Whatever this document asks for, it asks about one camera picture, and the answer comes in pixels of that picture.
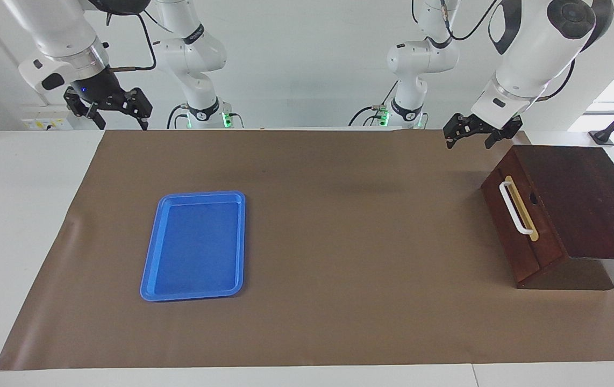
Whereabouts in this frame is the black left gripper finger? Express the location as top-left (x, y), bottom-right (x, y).
top-left (484, 119), bottom-right (523, 149)
top-left (443, 113), bottom-right (479, 149)

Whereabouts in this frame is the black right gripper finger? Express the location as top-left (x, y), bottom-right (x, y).
top-left (64, 88), bottom-right (106, 131)
top-left (122, 88), bottom-right (153, 131)

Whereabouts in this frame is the white drawer handle beige plate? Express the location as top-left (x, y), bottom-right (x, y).
top-left (499, 175), bottom-right (539, 241)

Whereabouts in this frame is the wooden drawer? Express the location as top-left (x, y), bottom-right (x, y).
top-left (481, 152), bottom-right (566, 285)

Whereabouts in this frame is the dark wooden drawer cabinet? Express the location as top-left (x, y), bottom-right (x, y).
top-left (481, 144), bottom-right (614, 291)

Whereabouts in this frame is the blue plastic tray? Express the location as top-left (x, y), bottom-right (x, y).
top-left (140, 191), bottom-right (246, 302)

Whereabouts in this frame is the brown paper table mat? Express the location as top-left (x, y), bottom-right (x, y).
top-left (0, 129), bottom-right (614, 371)

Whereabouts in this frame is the black arm base cable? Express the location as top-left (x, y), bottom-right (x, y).
top-left (348, 81), bottom-right (396, 127)
top-left (166, 105), bottom-right (189, 130)

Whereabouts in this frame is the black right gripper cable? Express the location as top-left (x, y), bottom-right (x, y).
top-left (107, 12), bottom-right (156, 71)

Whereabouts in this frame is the white wall socket box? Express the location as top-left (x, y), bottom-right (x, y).
top-left (21, 105), bottom-right (74, 131)

